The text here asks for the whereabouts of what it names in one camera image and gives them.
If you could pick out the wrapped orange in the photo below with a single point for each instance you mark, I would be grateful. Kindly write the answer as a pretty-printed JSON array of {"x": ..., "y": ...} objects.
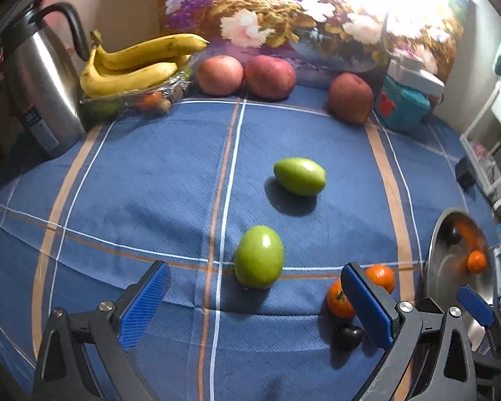
[{"x": 150, "y": 100}]

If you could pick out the shiny dark plum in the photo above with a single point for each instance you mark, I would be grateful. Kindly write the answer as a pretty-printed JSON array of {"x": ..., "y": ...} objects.
[{"x": 455, "y": 234}]

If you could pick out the blue plaid tablecloth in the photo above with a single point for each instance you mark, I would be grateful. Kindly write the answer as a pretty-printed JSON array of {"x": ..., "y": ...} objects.
[{"x": 150, "y": 183}]

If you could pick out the dark red apple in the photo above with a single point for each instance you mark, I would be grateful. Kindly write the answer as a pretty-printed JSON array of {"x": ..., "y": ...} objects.
[{"x": 270, "y": 77}]

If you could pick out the round metal bowl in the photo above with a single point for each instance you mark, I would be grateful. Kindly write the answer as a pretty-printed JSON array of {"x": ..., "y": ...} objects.
[{"x": 442, "y": 267}]

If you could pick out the clear plastic fruit tray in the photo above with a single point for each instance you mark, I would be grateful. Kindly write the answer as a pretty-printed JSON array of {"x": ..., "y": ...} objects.
[{"x": 175, "y": 87}]

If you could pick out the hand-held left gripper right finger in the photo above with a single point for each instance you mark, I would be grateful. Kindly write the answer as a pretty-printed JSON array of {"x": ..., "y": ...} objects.
[{"x": 367, "y": 305}]

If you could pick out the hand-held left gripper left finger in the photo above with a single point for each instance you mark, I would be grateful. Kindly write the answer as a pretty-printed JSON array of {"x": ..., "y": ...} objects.
[{"x": 144, "y": 307}]

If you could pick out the small black box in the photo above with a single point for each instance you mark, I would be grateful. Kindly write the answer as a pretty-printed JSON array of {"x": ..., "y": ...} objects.
[{"x": 466, "y": 173}]

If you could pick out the pale red apple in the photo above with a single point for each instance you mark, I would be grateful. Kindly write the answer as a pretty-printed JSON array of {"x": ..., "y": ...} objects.
[{"x": 220, "y": 75}]

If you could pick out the large orange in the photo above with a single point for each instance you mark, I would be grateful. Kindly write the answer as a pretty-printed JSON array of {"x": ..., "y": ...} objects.
[{"x": 476, "y": 261}]

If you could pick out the tall red apple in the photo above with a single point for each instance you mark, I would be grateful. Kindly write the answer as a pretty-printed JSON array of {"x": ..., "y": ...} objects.
[{"x": 350, "y": 98}]

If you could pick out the floral painting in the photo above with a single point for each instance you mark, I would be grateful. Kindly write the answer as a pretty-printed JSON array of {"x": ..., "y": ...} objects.
[{"x": 275, "y": 8}]

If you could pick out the large dark plum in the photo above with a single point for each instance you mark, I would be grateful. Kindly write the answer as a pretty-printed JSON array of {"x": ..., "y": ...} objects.
[{"x": 347, "y": 337}]

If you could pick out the round green mango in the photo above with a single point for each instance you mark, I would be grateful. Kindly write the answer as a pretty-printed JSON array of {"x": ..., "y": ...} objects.
[{"x": 259, "y": 263}]

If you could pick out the white box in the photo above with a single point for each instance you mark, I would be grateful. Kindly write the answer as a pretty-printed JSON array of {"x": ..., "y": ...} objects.
[{"x": 417, "y": 76}]

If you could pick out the wrapped green fruit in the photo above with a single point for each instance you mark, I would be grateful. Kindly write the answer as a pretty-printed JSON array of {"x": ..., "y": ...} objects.
[{"x": 102, "y": 107}]

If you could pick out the stainless steel kettle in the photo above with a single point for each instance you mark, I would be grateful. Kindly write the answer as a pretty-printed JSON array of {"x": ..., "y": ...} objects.
[{"x": 41, "y": 83}]

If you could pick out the small orange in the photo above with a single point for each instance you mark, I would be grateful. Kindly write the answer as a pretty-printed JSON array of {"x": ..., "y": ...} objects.
[{"x": 382, "y": 276}]

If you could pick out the teal box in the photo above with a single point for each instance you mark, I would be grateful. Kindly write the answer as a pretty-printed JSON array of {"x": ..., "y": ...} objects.
[{"x": 403, "y": 106}]

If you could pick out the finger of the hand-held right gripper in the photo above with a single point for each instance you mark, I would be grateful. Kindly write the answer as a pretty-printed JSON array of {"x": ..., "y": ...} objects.
[
  {"x": 476, "y": 304},
  {"x": 432, "y": 305}
]

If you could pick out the orange with dark stem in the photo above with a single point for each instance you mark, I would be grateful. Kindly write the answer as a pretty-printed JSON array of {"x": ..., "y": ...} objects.
[{"x": 338, "y": 303}]

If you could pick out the wrapped kiwi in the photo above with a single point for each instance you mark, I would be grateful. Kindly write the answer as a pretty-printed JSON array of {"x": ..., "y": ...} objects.
[{"x": 163, "y": 105}]

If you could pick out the white rack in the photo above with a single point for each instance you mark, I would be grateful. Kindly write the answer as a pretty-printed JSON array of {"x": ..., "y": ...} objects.
[{"x": 499, "y": 112}]

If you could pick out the elongated green mango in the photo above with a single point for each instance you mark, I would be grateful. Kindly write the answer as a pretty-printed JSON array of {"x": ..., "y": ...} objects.
[{"x": 300, "y": 176}]

